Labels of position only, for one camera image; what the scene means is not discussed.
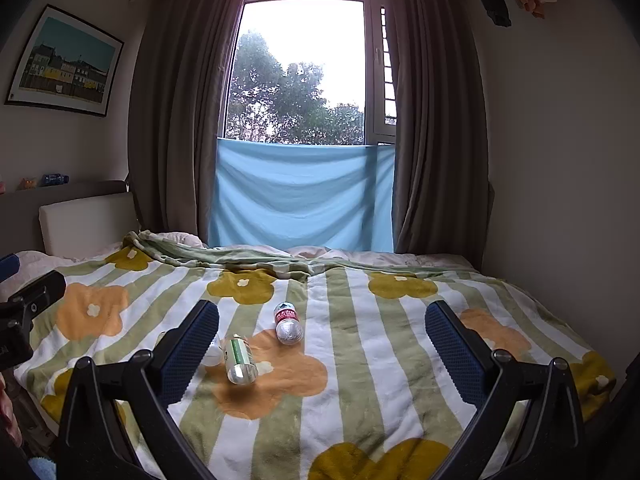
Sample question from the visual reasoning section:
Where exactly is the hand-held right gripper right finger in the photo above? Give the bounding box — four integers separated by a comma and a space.
424, 300, 586, 480

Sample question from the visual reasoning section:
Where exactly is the green throw blanket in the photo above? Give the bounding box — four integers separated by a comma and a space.
122, 230, 482, 282

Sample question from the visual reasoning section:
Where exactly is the brown curtain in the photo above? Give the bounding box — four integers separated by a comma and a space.
387, 0, 496, 272
127, 0, 252, 249

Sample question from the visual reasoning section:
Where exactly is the light blue cloth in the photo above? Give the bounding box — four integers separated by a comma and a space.
207, 137, 397, 254

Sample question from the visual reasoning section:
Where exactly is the floral striped blanket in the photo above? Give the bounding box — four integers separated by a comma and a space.
14, 245, 617, 480

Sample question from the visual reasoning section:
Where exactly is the red label plastic bottle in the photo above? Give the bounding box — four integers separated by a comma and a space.
272, 301, 305, 346

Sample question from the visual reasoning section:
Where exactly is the white headboard cushion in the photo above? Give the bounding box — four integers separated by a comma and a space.
39, 191, 141, 259

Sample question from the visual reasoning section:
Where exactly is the window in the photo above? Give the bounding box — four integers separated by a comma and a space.
224, 0, 402, 147

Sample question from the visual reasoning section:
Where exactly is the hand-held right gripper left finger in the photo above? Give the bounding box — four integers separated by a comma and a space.
56, 300, 221, 480

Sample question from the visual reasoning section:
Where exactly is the framed house picture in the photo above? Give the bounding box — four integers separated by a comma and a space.
4, 4, 125, 118

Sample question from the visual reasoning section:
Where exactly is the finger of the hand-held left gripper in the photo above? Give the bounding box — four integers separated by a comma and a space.
0, 253, 22, 284
0, 270, 67, 320

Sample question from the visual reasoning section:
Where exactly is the blue fuzzy cloth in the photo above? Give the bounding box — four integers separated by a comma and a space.
29, 455, 57, 480

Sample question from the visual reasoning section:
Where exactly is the pink cloth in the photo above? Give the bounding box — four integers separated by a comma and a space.
0, 374, 22, 447

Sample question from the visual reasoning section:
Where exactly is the brown headboard shelf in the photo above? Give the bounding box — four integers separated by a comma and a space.
0, 179, 134, 257

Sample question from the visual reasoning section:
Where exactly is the green label plastic bottle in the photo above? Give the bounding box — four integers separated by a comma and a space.
222, 334, 260, 386

